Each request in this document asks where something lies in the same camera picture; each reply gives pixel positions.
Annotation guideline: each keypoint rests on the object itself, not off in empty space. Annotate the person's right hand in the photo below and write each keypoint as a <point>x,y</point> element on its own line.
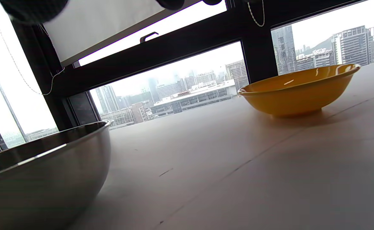
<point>30,11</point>

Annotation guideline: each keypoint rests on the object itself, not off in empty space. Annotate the steel mixing bowl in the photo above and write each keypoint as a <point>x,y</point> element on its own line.
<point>40,179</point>

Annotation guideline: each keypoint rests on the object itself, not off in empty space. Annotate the yellow plastic plate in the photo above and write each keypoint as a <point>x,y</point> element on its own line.
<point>295,99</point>

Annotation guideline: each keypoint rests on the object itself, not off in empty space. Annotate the wide white roller blind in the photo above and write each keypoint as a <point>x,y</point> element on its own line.
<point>94,28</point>

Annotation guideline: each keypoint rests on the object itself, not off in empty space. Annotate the black window frame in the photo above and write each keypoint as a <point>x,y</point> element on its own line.
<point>174,54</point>

